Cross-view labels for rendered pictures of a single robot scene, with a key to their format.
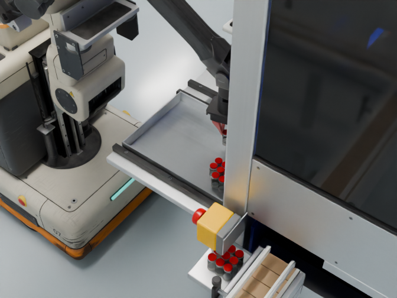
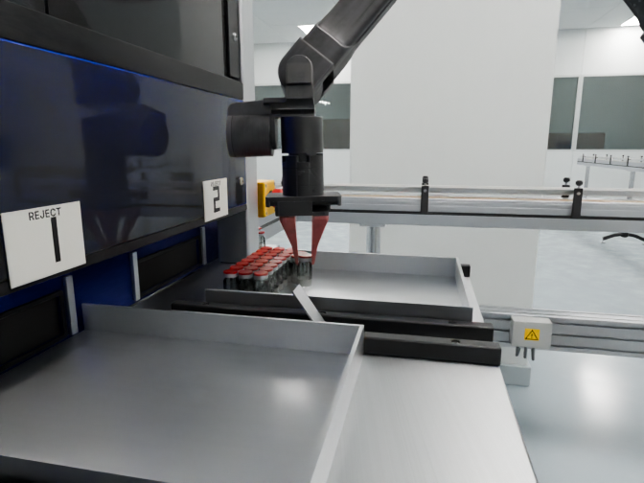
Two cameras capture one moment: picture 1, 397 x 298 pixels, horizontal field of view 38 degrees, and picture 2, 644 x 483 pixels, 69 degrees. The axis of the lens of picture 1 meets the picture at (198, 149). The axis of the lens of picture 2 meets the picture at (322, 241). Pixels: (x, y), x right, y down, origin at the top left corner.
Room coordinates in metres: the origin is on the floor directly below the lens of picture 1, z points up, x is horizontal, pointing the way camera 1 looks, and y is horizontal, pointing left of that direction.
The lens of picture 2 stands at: (1.69, -0.33, 1.10)
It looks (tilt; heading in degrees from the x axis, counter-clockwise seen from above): 11 degrees down; 155
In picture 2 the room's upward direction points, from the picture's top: straight up
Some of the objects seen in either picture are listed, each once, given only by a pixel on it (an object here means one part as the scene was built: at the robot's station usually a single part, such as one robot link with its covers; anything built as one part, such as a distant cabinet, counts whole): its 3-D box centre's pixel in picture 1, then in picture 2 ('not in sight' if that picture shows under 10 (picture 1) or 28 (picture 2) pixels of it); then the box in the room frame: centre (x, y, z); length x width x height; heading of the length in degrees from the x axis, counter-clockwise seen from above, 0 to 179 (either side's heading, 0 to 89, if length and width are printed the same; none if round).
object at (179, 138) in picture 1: (199, 145); (347, 282); (1.08, 0.00, 0.90); 0.34 x 0.26 x 0.04; 53
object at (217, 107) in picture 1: (228, 103); (303, 180); (1.08, -0.08, 1.05); 0.10 x 0.07 x 0.07; 68
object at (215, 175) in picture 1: (232, 162); (278, 273); (1.01, -0.09, 0.90); 0.18 x 0.02 x 0.05; 143
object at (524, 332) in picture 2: not in sight; (530, 332); (0.65, 0.91, 0.50); 0.12 x 0.05 x 0.09; 53
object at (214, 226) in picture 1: (217, 227); (254, 197); (0.74, -0.04, 0.99); 0.08 x 0.07 x 0.07; 53
